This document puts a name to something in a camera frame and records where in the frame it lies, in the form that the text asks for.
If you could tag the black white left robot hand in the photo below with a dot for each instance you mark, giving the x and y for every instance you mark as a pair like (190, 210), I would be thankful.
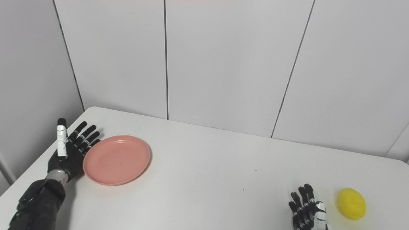
(72, 159)

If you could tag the pink round plate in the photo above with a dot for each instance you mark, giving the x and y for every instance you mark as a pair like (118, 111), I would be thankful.
(116, 159)

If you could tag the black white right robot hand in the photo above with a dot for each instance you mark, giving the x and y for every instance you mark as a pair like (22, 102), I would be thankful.
(303, 217)

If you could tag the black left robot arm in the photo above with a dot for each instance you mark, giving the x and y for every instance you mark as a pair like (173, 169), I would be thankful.
(38, 204)

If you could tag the yellow lemon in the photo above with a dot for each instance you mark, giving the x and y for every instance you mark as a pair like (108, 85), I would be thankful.
(351, 203)

